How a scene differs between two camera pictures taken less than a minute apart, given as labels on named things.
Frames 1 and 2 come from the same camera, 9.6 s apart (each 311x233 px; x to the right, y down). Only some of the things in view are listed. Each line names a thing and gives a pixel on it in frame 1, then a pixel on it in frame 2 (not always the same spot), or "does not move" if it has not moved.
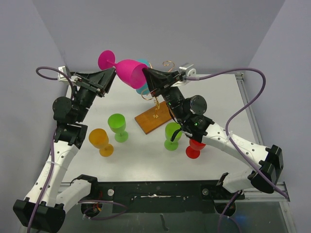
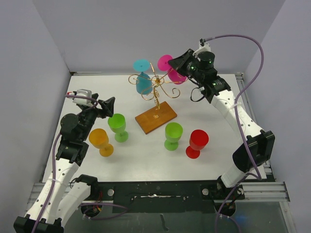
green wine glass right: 170,128 does not move
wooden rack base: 152,119 does not move
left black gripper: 101,80 -> 106,106
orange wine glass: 98,139 does not move
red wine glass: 193,151 does not move
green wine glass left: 117,124 does not move
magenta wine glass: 129,72 -> 174,75
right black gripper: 157,80 -> 179,63
